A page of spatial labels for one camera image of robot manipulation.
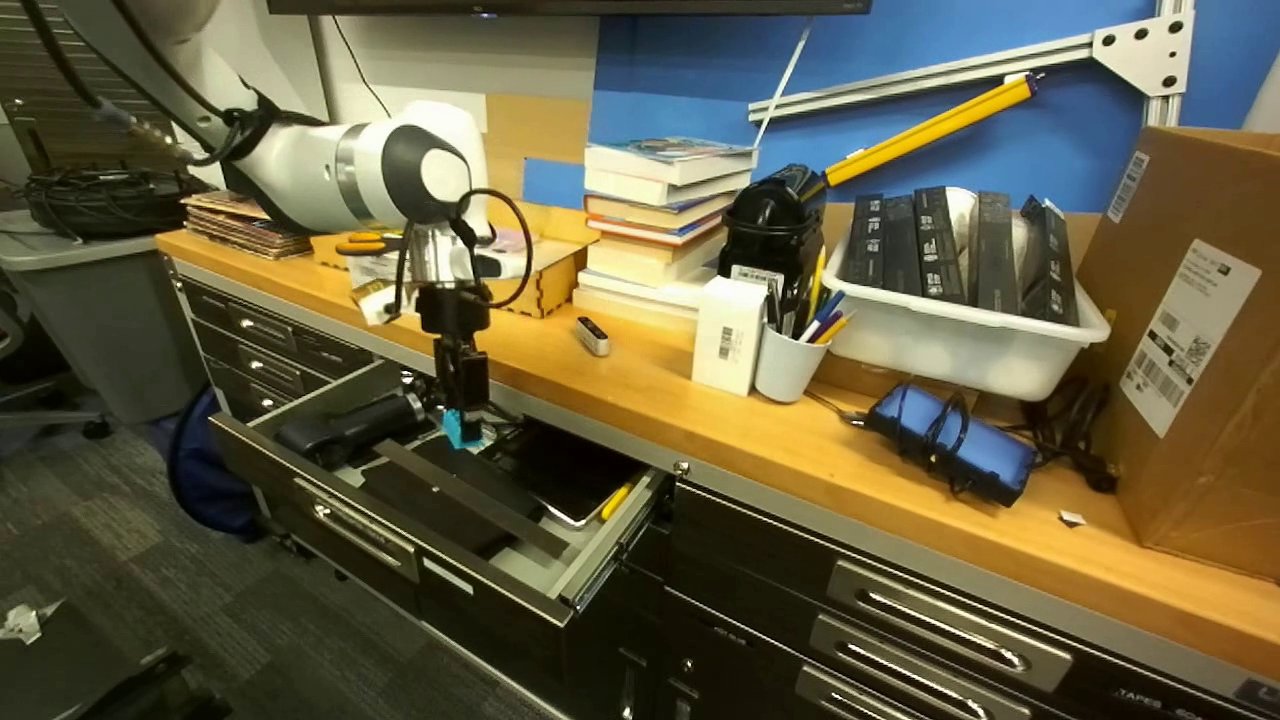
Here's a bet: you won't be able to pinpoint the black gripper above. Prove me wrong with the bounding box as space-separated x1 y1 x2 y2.
414 282 500 460

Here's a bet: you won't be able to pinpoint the open grey metal drawer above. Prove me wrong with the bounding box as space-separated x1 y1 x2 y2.
207 357 671 631

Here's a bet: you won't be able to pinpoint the black drawer cabinet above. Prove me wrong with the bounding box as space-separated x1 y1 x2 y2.
170 257 1280 720

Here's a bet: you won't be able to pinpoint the long black flat box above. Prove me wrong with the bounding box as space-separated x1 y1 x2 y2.
362 435 573 561

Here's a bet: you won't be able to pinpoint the black soft pouch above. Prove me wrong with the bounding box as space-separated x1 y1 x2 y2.
271 389 421 467

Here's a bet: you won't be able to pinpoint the loose white papers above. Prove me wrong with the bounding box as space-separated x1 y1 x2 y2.
346 247 448 334

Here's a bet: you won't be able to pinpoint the black tablet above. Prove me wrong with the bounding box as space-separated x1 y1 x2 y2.
510 418 654 532

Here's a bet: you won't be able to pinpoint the wooden laser cut box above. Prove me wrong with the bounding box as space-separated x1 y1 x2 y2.
477 228 600 325

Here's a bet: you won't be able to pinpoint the small black silver stick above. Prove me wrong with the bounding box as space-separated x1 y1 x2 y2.
573 314 615 364

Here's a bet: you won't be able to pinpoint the yellow pencil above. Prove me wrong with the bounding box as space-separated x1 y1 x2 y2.
594 481 641 528

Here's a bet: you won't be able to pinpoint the stack of paperback books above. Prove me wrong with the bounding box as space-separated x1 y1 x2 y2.
576 179 744 320

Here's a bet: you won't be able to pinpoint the dark blue bag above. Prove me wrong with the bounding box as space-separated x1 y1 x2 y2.
166 382 271 546

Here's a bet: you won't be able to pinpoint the brown cardboard sheet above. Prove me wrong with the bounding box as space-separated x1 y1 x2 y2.
479 88 600 211

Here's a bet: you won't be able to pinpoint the small white carton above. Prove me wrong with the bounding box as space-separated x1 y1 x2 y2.
687 268 775 400

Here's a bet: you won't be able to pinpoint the pile of magazines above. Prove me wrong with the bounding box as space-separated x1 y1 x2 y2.
178 190 322 264

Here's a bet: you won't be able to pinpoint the white book with dark cover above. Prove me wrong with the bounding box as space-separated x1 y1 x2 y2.
581 132 759 192

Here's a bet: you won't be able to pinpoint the white pen cup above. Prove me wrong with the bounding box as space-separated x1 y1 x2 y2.
751 316 838 408

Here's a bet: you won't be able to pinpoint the black desktop device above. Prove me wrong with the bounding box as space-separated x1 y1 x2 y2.
715 161 833 293

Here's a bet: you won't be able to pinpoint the bunch of pens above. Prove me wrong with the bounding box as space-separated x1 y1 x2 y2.
763 244 862 353

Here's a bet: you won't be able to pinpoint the grey storage bin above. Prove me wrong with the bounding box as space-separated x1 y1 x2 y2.
0 207 211 433

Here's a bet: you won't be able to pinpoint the black fabric bag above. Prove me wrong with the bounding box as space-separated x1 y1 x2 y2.
21 155 191 244

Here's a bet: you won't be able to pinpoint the black slim box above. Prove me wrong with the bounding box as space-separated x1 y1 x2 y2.
876 190 934 295
917 186 976 304
1016 192 1086 334
841 192 897 293
964 186 1029 320

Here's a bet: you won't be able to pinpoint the thin white rod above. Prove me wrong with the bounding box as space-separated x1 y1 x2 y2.
747 25 815 173

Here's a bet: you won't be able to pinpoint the white plastic tub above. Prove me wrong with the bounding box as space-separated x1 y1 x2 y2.
815 232 1118 408

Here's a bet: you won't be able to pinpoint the blue zip pouch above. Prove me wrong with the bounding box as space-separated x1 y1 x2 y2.
862 382 1045 508

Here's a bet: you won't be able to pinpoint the long yellow ruler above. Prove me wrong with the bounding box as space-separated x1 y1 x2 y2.
821 72 1045 192

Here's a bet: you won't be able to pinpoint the large cardboard box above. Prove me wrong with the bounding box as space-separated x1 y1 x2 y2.
1071 126 1280 585

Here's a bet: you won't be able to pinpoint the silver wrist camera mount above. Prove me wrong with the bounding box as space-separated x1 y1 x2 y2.
395 218 488 295

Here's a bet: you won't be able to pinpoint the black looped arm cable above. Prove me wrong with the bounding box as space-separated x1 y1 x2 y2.
448 186 540 316

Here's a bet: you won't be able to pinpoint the yellow handled tool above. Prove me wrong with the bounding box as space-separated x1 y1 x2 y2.
327 226 409 262

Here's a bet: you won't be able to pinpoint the black power adapter with cable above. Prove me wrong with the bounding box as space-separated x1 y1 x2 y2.
1029 377 1127 502

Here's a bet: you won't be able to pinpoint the white metal rail bracket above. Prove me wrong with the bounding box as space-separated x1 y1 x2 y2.
744 0 1202 132

